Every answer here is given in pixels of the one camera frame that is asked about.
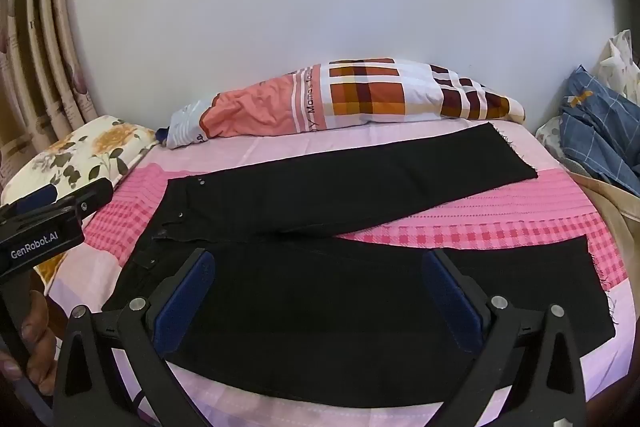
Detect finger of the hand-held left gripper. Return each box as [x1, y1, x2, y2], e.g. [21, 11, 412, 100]
[10, 178, 114, 220]

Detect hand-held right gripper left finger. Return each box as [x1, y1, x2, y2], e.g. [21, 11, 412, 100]
[52, 248, 216, 427]

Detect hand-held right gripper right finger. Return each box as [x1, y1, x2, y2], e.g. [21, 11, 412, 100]
[422, 249, 588, 427]

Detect black pants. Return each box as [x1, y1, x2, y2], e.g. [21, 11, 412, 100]
[102, 123, 617, 395]

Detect person's left hand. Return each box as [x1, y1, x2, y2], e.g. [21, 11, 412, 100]
[0, 289, 52, 395]

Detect floral pillow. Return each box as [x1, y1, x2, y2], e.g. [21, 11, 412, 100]
[0, 115, 161, 298]

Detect pink checked bedsheet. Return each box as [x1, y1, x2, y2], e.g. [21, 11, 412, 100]
[45, 119, 640, 427]

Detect beige floral curtain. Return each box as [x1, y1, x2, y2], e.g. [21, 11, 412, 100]
[0, 0, 98, 188]

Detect beige cloth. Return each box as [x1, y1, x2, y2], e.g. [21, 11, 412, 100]
[570, 172, 640, 358]

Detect orange patchwork pillow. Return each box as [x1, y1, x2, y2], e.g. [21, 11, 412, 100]
[165, 58, 526, 150]

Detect blue plaid cloth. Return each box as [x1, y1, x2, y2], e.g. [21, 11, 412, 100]
[560, 65, 640, 198]

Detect white floral cloth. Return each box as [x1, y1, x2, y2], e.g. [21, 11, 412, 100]
[597, 29, 640, 102]

